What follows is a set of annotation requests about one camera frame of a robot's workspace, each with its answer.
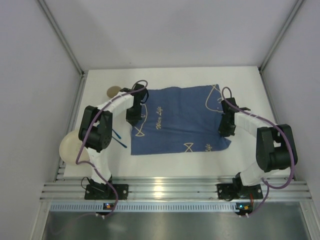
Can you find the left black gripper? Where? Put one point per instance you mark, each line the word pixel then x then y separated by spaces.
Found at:
pixel 133 117

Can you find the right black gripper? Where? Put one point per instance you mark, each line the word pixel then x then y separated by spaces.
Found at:
pixel 225 128

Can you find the blue fish placemat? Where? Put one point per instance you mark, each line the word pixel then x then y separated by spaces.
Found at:
pixel 180 120

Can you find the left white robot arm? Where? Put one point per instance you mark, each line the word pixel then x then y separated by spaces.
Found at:
pixel 96 128

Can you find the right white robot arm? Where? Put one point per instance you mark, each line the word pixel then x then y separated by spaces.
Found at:
pixel 275 146

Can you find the beige cup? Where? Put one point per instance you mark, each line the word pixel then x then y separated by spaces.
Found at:
pixel 113 91

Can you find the blue metallic spoon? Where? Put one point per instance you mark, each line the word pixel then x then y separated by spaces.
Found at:
pixel 122 144

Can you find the cream round plate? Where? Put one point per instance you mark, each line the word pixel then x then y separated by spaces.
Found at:
pixel 69 148

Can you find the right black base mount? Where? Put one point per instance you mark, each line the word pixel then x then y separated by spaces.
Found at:
pixel 227 192

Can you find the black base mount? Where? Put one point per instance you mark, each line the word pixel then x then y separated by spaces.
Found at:
pixel 227 192
pixel 105 192

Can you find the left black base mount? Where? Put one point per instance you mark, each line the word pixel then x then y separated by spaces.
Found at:
pixel 105 192

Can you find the right aluminium corner post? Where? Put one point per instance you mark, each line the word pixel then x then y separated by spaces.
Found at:
pixel 297 5

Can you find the aluminium corner post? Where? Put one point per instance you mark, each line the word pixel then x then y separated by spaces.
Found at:
pixel 60 35
pixel 297 5

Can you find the left aluminium corner post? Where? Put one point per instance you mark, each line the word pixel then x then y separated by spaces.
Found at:
pixel 60 35

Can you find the aluminium rail frame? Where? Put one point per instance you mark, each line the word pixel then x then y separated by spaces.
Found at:
pixel 167 189

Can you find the slotted grey cable duct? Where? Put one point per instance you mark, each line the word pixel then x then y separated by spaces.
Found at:
pixel 150 207

